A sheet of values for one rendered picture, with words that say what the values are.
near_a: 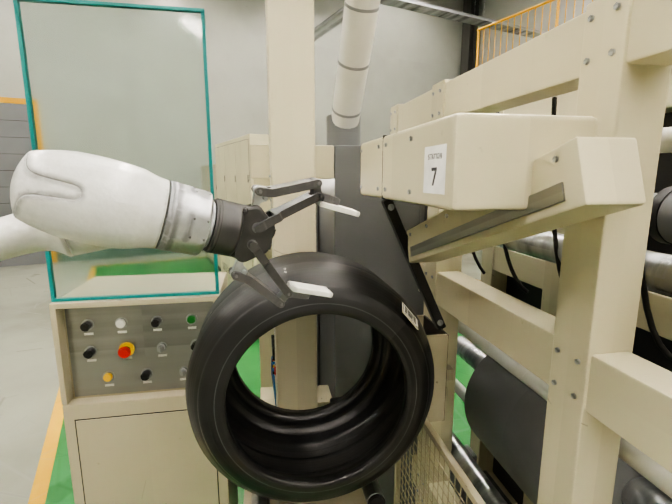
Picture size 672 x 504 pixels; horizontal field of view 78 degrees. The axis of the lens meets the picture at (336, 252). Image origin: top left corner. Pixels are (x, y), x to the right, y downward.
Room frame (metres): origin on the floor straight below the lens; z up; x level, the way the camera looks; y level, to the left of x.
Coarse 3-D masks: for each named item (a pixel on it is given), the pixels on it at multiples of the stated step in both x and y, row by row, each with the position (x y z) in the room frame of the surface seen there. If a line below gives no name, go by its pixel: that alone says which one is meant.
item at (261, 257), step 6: (252, 246) 0.57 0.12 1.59; (258, 246) 0.57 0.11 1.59; (258, 252) 0.57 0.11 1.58; (258, 258) 0.58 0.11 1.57; (264, 258) 0.58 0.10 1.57; (264, 264) 0.58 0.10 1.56; (270, 264) 0.59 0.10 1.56; (270, 270) 0.59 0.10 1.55; (270, 276) 0.59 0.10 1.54; (276, 276) 0.60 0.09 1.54; (276, 282) 0.60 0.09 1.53; (282, 282) 0.60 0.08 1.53; (282, 288) 0.60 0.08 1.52; (288, 288) 0.61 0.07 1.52; (288, 294) 0.61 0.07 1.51
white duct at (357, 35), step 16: (352, 0) 1.51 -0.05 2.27; (368, 0) 1.50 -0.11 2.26; (352, 16) 1.53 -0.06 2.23; (368, 16) 1.53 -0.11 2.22; (352, 32) 1.56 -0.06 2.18; (368, 32) 1.57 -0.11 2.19; (352, 48) 1.60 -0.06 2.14; (368, 48) 1.61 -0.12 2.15; (352, 64) 1.63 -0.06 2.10; (368, 64) 1.67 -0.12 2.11; (336, 80) 1.72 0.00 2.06; (352, 80) 1.67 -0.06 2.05; (336, 96) 1.74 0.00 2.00; (352, 96) 1.71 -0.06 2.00; (336, 112) 1.77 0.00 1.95; (352, 112) 1.76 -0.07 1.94
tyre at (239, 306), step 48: (240, 288) 0.91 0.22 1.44; (336, 288) 0.87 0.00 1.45; (384, 288) 0.93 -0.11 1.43; (240, 336) 0.83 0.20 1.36; (384, 336) 0.88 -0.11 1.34; (192, 384) 0.84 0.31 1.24; (240, 384) 1.11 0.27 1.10; (384, 384) 1.16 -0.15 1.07; (432, 384) 0.94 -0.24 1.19; (240, 432) 1.05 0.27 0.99; (288, 432) 1.12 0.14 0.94; (336, 432) 1.13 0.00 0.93; (384, 432) 1.04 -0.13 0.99; (240, 480) 0.83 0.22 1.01; (288, 480) 0.85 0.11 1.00; (336, 480) 0.86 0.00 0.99
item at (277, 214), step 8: (296, 200) 0.61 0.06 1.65; (304, 200) 0.60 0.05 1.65; (312, 200) 0.60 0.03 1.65; (320, 200) 0.61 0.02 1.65; (272, 208) 0.61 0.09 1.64; (280, 208) 0.60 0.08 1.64; (288, 208) 0.59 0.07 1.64; (296, 208) 0.60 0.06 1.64; (272, 216) 0.58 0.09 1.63; (280, 216) 0.58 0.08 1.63; (288, 216) 0.59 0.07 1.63; (256, 224) 0.57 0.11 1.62; (264, 224) 0.57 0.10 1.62; (272, 224) 0.58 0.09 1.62; (256, 232) 0.57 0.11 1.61
